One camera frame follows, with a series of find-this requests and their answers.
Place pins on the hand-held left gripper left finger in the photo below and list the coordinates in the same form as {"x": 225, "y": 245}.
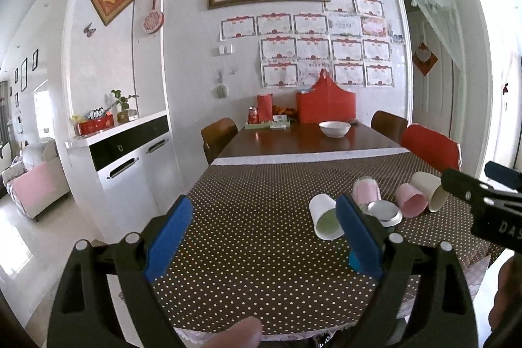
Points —
{"x": 171, "y": 238}

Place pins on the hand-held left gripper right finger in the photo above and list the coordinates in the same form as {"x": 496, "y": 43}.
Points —
{"x": 359, "y": 238}

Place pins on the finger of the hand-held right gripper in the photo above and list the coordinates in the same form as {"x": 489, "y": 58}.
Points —
{"x": 465, "y": 187}
{"x": 503, "y": 174}

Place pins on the cream cup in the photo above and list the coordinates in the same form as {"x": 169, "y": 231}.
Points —
{"x": 428, "y": 187}

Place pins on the white cup green inside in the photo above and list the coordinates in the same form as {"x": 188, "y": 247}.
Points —
{"x": 326, "y": 221}

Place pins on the person's right forearm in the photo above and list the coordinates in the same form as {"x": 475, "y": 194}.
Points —
{"x": 505, "y": 291}

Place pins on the blue cup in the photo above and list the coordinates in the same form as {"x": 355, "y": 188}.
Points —
{"x": 354, "y": 264}

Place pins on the white cup silver rim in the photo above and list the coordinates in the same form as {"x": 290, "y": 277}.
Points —
{"x": 385, "y": 212}

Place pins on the pale pink cup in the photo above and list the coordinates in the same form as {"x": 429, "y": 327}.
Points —
{"x": 367, "y": 191}

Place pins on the person's left hand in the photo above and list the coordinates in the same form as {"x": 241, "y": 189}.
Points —
{"x": 234, "y": 333}

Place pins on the red covered chair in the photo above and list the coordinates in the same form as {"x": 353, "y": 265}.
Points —
{"x": 430, "y": 148}

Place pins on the white sideboard cabinet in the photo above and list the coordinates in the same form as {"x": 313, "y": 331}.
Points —
{"x": 126, "y": 164}

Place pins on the brown polka dot tablecloth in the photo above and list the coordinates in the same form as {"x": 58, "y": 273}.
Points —
{"x": 261, "y": 217}

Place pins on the brown wooden chair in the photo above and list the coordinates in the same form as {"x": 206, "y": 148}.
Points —
{"x": 218, "y": 136}
{"x": 389, "y": 126}

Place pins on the white bowl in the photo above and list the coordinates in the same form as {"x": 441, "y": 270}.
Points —
{"x": 334, "y": 129}

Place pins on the wooden dining table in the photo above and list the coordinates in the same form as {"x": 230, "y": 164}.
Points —
{"x": 285, "y": 140}

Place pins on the red diamond door ornament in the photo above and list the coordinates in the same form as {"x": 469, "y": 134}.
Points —
{"x": 425, "y": 59}

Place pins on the red tin box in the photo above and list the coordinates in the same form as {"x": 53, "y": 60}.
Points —
{"x": 96, "y": 126}

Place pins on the large red gift bag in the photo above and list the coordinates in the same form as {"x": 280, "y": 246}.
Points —
{"x": 326, "y": 103}

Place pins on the potted green plant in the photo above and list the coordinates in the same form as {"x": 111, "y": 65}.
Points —
{"x": 122, "y": 105}

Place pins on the pink sofa cloth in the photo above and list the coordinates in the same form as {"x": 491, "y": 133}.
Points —
{"x": 34, "y": 187}

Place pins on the green tray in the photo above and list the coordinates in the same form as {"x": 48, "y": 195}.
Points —
{"x": 267, "y": 125}

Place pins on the red soda can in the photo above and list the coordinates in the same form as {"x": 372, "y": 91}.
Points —
{"x": 253, "y": 115}

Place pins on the orange snack packets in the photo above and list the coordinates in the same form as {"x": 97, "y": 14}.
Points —
{"x": 284, "y": 110}

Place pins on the white sofa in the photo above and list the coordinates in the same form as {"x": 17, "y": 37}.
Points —
{"x": 38, "y": 160}

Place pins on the hanging grey brush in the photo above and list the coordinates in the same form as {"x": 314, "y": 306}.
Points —
{"x": 222, "y": 90}

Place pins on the white lace door curtain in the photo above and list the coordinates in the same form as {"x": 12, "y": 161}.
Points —
{"x": 436, "y": 5}

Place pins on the round red hanging ornament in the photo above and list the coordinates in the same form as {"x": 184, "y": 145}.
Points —
{"x": 153, "y": 22}

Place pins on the small wall photo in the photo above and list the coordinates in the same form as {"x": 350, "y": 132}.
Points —
{"x": 397, "y": 37}

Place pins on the group of wall certificates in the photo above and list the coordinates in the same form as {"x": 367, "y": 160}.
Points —
{"x": 314, "y": 48}

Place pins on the white light switch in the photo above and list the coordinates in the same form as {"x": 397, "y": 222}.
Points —
{"x": 225, "y": 49}

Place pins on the black wall picture frame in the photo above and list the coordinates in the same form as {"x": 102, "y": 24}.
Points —
{"x": 34, "y": 59}
{"x": 23, "y": 75}

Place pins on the butterfly wall decal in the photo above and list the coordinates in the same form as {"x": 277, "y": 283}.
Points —
{"x": 89, "y": 30}

